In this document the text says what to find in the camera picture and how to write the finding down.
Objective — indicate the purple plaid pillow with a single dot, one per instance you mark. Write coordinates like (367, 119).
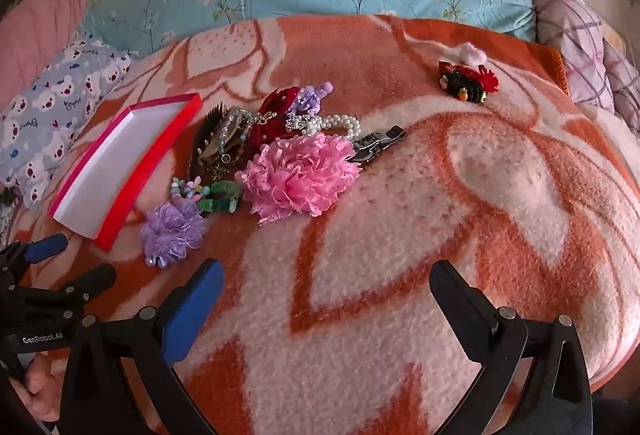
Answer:
(580, 45)

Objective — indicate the pink quilt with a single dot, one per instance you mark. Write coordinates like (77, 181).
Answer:
(40, 30)

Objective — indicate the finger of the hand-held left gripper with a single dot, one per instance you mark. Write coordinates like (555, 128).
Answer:
(92, 280)
(47, 247)

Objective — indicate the red flower hair clip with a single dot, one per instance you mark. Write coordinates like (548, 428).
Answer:
(272, 110)

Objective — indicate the purple flower scrunchie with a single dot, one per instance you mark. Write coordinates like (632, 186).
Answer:
(172, 230)

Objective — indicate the pink flower scrunchie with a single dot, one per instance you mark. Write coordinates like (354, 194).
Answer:
(300, 175)

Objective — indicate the white fluffy hair accessory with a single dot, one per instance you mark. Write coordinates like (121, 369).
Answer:
(472, 52)

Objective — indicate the bear print pillow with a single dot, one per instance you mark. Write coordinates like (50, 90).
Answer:
(55, 105)

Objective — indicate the orange white patterned blanket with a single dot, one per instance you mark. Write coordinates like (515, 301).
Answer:
(425, 215)

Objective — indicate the brown hair comb clip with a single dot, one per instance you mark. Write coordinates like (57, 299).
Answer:
(215, 135)

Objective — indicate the person's left hand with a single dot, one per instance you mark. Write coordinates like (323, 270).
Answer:
(42, 390)

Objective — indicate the red black knitted hair clip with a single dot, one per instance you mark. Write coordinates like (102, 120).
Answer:
(467, 82)

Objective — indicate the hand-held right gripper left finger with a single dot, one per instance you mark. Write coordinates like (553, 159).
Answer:
(192, 315)

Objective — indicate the red jewelry box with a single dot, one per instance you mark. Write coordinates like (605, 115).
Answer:
(100, 175)

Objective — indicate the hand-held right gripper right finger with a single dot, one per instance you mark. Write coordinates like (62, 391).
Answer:
(452, 295)

